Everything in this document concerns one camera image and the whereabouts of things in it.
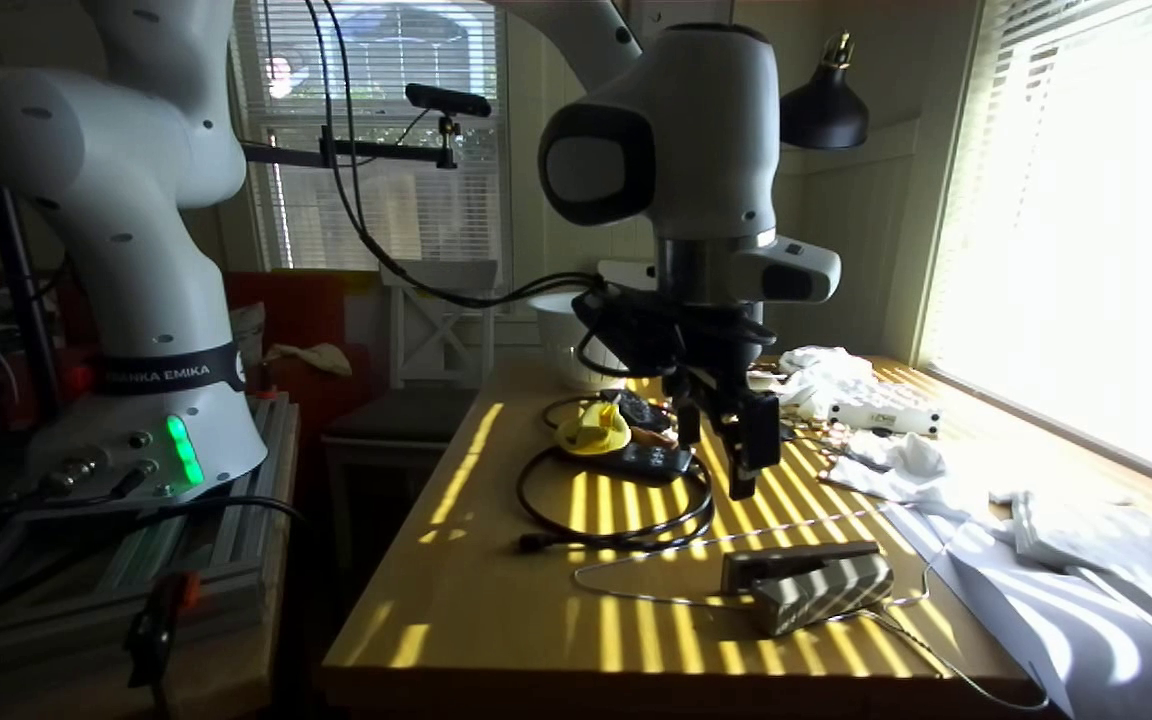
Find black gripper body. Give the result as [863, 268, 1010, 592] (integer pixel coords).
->
[661, 300, 782, 419]

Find small dark gadget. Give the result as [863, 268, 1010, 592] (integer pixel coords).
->
[608, 436, 695, 488]

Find large crumpled white cloth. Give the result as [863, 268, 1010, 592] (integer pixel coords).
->
[777, 340, 902, 419]

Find small crumpled white cloth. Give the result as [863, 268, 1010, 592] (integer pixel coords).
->
[817, 433, 960, 513]

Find small white tube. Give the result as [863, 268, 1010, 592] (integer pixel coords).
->
[826, 395, 945, 438]

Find black desk lamp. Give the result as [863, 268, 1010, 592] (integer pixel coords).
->
[779, 29, 871, 156]

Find white wooden chair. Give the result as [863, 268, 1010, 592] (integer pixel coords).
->
[376, 255, 505, 395]

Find glass pane window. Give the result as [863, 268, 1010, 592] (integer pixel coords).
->
[232, 0, 507, 272]

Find white window blinds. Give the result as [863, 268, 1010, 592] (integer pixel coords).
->
[916, 0, 1152, 500]

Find beige rag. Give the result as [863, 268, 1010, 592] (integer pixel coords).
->
[256, 340, 355, 383]

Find red cabinet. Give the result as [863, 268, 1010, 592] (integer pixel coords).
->
[223, 268, 392, 436]

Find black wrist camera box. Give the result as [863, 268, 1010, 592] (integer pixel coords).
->
[571, 279, 689, 378]

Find black usb cable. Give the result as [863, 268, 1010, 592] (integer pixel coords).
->
[511, 436, 721, 559]

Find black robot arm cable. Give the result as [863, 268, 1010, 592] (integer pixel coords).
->
[294, 0, 610, 310]

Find black bar camera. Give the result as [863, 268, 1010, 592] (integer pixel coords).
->
[401, 79, 497, 123]

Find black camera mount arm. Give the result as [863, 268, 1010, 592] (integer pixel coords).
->
[240, 118, 463, 176]

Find orange cable connector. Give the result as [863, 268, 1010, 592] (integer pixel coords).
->
[124, 567, 209, 697]

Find aluminium rail frame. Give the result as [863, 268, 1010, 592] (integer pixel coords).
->
[0, 395, 303, 682]

